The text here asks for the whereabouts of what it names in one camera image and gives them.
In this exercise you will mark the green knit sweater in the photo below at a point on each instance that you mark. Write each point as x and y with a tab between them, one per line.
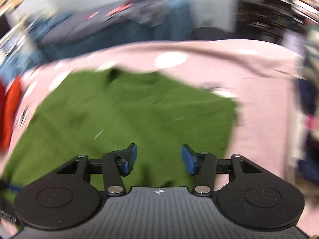
124	109

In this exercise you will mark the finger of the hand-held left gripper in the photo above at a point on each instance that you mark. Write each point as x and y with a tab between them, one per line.
11	186

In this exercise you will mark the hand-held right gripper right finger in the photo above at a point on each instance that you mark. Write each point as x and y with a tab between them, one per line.
188	161

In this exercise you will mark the mixed clothes pile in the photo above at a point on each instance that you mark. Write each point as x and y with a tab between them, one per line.
309	104

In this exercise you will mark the blue clothes pile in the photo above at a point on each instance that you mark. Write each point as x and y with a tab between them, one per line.
44	27

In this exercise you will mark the red cloth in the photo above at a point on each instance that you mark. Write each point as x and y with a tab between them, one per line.
119	9

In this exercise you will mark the dark grey mattress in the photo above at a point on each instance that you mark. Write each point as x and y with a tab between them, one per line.
112	27

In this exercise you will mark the black metal rack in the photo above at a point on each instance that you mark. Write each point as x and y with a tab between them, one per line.
264	12

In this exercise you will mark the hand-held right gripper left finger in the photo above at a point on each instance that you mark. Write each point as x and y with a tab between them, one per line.
131	159

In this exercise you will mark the red-orange cloth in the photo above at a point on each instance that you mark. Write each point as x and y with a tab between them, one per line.
10	109

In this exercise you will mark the pink dotted bedsheet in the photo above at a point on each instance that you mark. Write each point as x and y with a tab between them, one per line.
261	92

